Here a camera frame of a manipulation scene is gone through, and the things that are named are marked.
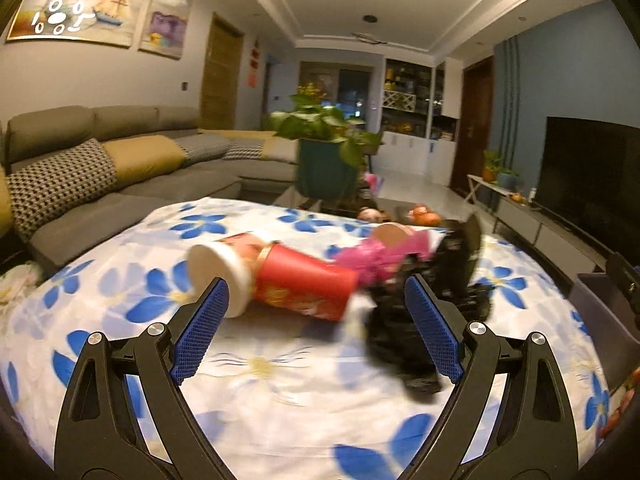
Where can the sailboat painting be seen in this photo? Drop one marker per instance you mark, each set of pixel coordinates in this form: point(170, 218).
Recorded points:
point(85, 5)

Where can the purple painting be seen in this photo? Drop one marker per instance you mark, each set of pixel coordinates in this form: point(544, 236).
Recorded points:
point(167, 20)

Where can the yellow sofa blanket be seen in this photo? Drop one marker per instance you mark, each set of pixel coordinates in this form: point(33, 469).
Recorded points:
point(280, 147)

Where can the yellow flower bouquet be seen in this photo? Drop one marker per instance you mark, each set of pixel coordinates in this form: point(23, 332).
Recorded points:
point(310, 92)

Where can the small round pale object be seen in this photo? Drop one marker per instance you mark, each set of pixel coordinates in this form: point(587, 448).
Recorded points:
point(372, 215)

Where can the grey television cabinet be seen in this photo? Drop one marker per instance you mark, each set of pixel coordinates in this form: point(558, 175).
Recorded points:
point(545, 225)

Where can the ceiling lamp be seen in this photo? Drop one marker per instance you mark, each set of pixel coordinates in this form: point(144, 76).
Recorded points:
point(367, 37)

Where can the large houndstooth pillow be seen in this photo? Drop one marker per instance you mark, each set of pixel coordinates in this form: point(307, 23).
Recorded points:
point(60, 185)

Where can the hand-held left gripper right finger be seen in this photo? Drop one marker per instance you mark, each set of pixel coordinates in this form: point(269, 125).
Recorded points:
point(435, 330)

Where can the pink paper cup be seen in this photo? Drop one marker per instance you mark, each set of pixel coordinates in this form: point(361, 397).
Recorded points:
point(395, 236)

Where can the bag of oranges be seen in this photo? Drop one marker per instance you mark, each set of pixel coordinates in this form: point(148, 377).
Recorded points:
point(425, 215)

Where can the black plastic bag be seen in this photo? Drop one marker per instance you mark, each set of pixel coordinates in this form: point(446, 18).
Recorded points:
point(430, 270)

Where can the grey plastic waste bin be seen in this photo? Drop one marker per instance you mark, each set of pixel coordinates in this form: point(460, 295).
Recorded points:
point(600, 325)

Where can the white side table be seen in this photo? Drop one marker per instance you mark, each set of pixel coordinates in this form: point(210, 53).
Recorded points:
point(487, 185)

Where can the mustard yellow pillow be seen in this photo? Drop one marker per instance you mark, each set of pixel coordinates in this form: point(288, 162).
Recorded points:
point(145, 156)
point(5, 202)

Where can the pale floral cloth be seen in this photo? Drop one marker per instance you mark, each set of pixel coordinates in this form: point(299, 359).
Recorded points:
point(20, 282)

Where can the pink gift bag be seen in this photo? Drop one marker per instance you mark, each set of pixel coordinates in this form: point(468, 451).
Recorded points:
point(372, 182)

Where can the white display cabinet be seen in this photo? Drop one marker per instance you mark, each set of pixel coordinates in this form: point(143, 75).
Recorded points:
point(415, 120)

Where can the person's right hand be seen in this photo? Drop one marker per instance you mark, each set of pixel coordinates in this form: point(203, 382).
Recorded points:
point(625, 400)

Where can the red gold-rimmed paper cup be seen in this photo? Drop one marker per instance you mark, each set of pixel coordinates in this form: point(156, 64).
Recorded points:
point(305, 280)

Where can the light wooden door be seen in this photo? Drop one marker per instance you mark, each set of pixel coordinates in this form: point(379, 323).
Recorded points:
point(222, 75)

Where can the grey sectional sofa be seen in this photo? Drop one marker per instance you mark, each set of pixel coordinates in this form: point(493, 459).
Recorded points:
point(160, 185)

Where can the red wall decorations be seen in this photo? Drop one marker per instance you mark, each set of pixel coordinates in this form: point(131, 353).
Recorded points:
point(254, 62)

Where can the potted plant teal pot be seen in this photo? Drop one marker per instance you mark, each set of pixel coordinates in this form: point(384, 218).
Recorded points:
point(325, 165)

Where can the small houndstooth pillow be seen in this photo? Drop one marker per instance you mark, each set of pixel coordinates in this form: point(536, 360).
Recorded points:
point(245, 150)
point(202, 149)

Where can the pink plastic bag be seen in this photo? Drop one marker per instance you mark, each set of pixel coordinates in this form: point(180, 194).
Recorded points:
point(370, 260)

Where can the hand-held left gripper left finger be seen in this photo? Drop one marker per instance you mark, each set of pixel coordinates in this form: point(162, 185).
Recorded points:
point(200, 330)

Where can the flat screen television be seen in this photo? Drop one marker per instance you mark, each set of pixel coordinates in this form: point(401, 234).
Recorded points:
point(595, 185)

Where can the small plant orange pot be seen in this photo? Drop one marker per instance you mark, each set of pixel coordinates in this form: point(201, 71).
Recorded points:
point(491, 170)

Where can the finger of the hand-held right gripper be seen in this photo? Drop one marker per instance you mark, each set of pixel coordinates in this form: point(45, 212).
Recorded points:
point(625, 280)

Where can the dark wooden door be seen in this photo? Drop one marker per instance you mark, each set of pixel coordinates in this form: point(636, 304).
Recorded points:
point(472, 120)

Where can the small plant teal pot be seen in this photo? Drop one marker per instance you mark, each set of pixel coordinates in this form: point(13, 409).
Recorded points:
point(508, 180)

